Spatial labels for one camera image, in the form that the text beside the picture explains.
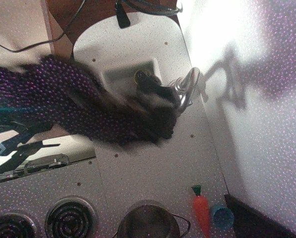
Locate yellow-green plastic cup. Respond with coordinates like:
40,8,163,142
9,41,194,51
134,69,152,85

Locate black coiled cable at top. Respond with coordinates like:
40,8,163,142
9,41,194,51
124,0,183,16

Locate grey toy sink basin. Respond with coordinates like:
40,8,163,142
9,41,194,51
95,58,166,96

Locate black and blue clamp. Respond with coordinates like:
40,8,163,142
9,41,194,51
0,123,60,174

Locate black coil stove burner left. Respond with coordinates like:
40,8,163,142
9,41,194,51
0,213,37,238

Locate metal pot with handle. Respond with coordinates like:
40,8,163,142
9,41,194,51
112,204,191,238

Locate black coil stove burner centre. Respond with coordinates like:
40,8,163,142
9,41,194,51
44,196,99,238

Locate black clamp at top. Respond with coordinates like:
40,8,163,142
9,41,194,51
115,0,131,29

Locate blue plastic cup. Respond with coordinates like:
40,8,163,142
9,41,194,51
210,204,234,230

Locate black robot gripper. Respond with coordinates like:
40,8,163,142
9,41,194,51
127,74,180,144

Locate black coil stove burner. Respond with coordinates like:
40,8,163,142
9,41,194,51
0,213,37,238
44,196,99,238

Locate silver curved faucet spout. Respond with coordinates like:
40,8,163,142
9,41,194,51
174,67,201,114

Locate orange toy carrot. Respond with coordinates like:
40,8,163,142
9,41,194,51
191,185,211,238

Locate silver faucet base with lever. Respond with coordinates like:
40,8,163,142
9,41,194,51
169,77,194,113

